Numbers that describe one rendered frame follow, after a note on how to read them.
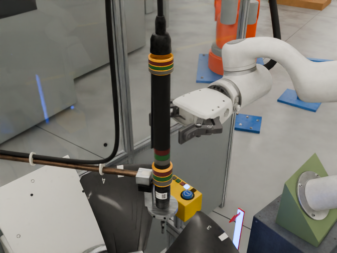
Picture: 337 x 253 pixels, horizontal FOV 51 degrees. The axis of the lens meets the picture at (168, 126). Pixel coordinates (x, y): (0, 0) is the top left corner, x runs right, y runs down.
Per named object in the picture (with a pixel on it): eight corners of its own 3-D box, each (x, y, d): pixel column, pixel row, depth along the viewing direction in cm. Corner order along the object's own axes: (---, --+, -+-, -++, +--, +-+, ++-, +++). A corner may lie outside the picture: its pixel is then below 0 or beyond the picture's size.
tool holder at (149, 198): (135, 216, 78) (132, 182, 72) (143, 194, 84) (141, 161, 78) (175, 222, 76) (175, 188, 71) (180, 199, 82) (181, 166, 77)
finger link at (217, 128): (232, 128, 70) (212, 137, 68) (207, 112, 76) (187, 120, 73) (233, 123, 70) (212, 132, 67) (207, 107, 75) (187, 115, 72)
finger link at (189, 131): (212, 136, 70) (189, 150, 66) (200, 130, 72) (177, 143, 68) (213, 123, 68) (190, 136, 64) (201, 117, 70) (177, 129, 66)
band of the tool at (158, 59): (146, 75, 60) (145, 59, 58) (152, 65, 63) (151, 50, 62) (170, 78, 59) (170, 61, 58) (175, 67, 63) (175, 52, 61)
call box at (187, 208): (156, 203, 147) (156, 184, 141) (174, 192, 153) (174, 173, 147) (184, 225, 137) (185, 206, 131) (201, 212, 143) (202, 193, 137)
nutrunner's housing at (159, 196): (152, 220, 80) (145, 18, 55) (156, 208, 83) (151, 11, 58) (169, 223, 79) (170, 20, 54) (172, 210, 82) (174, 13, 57)
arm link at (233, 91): (240, 119, 80) (232, 124, 78) (211, 105, 85) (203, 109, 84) (245, 86, 75) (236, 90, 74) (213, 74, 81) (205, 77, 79)
